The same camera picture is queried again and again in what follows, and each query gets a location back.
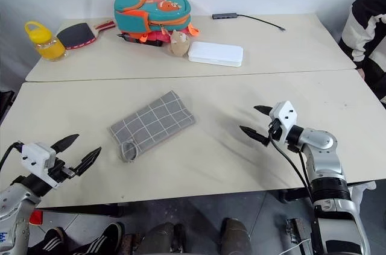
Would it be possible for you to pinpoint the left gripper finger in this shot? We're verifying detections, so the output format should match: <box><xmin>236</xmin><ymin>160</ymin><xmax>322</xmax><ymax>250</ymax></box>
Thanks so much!
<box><xmin>50</xmin><ymin>133</ymin><xmax>80</xmax><ymax>155</ymax></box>
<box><xmin>73</xmin><ymin>146</ymin><xmax>103</xmax><ymax>177</ymax></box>

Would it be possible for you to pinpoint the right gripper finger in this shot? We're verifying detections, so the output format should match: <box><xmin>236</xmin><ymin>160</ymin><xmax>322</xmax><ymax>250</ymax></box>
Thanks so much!
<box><xmin>253</xmin><ymin>104</ymin><xmax>274</xmax><ymax>117</ymax></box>
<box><xmin>239</xmin><ymin>125</ymin><xmax>270</xmax><ymax>147</ymax></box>

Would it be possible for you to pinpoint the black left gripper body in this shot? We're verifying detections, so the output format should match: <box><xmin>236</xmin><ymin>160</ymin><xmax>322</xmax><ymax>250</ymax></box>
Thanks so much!
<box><xmin>45</xmin><ymin>157</ymin><xmax>77</xmax><ymax>183</ymax></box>

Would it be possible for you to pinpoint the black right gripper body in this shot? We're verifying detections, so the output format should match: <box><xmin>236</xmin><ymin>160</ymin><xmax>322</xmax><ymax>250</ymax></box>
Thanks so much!
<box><xmin>262</xmin><ymin>118</ymin><xmax>286</xmax><ymax>148</ymax></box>

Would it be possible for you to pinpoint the white rectangular plastic case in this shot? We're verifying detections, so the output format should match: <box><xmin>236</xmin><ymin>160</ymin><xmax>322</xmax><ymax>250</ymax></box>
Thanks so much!
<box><xmin>188</xmin><ymin>40</ymin><xmax>244</xmax><ymax>68</ymax></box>

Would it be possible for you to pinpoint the grey checked pencil pouch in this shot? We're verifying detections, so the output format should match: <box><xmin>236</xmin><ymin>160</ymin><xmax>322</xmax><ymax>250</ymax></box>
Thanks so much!
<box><xmin>109</xmin><ymin>89</ymin><xmax>197</xmax><ymax>163</ymax></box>

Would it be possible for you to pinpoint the small red object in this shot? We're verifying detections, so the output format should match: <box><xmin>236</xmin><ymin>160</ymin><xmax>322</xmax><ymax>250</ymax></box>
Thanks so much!
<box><xmin>30</xmin><ymin>210</ymin><xmax>45</xmax><ymax>226</ymax></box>

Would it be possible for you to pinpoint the black shoe with white stripes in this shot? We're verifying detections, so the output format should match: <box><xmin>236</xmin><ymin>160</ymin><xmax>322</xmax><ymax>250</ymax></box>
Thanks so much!
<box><xmin>28</xmin><ymin>226</ymin><xmax>66</xmax><ymax>255</ymax></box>
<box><xmin>69</xmin><ymin>222</ymin><xmax>126</xmax><ymax>255</ymax></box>

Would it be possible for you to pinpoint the yellow lidded clear bottle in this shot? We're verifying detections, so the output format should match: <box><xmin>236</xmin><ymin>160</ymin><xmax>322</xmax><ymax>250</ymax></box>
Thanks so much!
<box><xmin>24</xmin><ymin>20</ymin><xmax>68</xmax><ymax>63</ymax></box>

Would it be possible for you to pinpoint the dark rounded shape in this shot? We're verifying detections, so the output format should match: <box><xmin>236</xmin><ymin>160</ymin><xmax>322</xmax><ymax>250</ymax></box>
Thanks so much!
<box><xmin>221</xmin><ymin>218</ymin><xmax>253</xmax><ymax>255</ymax></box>

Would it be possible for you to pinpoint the white plastic bag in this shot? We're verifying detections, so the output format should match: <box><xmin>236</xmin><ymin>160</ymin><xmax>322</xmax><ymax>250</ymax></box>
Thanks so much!
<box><xmin>346</xmin><ymin>180</ymin><xmax>378</xmax><ymax>208</ymax></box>

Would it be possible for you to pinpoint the beige plush mouse toy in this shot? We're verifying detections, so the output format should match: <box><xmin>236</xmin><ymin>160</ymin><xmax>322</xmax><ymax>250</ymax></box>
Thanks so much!
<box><xmin>167</xmin><ymin>29</ymin><xmax>192</xmax><ymax>57</ymax></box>

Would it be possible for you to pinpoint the black red table tennis paddle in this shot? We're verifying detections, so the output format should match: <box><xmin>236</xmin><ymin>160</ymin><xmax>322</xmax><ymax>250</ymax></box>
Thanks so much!
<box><xmin>56</xmin><ymin>19</ymin><xmax>116</xmax><ymax>51</ymax></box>

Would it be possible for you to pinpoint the black red hand tool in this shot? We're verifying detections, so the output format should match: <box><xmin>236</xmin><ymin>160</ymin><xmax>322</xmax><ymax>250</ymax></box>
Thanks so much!
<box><xmin>116</xmin><ymin>33</ymin><xmax>164</xmax><ymax>48</ymax></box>

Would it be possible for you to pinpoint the pink red pouch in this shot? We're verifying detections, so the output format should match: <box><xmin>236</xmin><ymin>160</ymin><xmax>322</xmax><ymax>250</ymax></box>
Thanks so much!
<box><xmin>139</xmin><ymin>29</ymin><xmax>173</xmax><ymax>45</ymax></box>

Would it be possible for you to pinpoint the person in black white jacket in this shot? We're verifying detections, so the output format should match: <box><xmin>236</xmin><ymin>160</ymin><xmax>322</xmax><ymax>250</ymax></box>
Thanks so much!
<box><xmin>338</xmin><ymin>0</ymin><xmax>386</xmax><ymax>105</ymax></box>

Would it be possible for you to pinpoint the teal orange dinosaur backpack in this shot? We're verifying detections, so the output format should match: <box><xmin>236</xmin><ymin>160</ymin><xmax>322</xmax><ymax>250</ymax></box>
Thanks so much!
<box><xmin>113</xmin><ymin>0</ymin><xmax>201</xmax><ymax>39</ymax></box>

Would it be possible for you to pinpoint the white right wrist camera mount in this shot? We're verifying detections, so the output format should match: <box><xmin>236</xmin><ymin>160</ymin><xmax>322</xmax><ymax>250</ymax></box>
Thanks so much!
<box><xmin>268</xmin><ymin>100</ymin><xmax>298</xmax><ymax>145</ymax></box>

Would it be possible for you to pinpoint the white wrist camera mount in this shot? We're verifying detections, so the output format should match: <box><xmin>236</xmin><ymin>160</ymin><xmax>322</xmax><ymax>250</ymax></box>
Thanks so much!
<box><xmin>21</xmin><ymin>142</ymin><xmax>59</xmax><ymax>189</ymax></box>
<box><xmin>268</xmin><ymin>100</ymin><xmax>298</xmax><ymax>145</ymax></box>

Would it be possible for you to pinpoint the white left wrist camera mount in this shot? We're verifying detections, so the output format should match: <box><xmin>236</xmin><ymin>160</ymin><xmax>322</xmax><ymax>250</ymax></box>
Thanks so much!
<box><xmin>21</xmin><ymin>142</ymin><xmax>59</xmax><ymax>189</ymax></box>

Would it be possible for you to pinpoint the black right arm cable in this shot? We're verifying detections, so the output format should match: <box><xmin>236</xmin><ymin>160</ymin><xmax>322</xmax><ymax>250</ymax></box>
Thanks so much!
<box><xmin>268</xmin><ymin>129</ymin><xmax>317</xmax><ymax>208</ymax></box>

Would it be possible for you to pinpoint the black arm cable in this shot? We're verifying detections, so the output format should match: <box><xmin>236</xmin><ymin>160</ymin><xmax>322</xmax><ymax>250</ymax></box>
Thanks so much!
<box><xmin>268</xmin><ymin>129</ymin><xmax>317</xmax><ymax>208</ymax></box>
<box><xmin>0</xmin><ymin>142</ymin><xmax>25</xmax><ymax>174</ymax></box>

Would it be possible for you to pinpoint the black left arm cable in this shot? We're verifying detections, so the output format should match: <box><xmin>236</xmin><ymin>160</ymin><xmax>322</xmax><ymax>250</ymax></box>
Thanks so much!
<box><xmin>0</xmin><ymin>142</ymin><xmax>25</xmax><ymax>174</ymax></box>

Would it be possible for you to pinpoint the grey USB hub with cable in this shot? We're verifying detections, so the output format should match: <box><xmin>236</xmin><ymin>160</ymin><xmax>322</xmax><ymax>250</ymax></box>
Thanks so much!
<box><xmin>211</xmin><ymin>12</ymin><xmax>287</xmax><ymax>34</ymax></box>

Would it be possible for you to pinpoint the dark metal bracket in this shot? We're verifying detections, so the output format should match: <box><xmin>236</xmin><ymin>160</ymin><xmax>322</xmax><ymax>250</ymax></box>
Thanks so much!
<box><xmin>285</xmin><ymin>218</ymin><xmax>303</xmax><ymax>247</ymax></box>

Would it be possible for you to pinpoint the thin white cable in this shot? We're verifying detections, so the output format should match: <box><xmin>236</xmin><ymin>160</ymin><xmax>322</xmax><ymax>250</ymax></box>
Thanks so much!
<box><xmin>282</xmin><ymin>238</ymin><xmax>312</xmax><ymax>255</ymax></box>

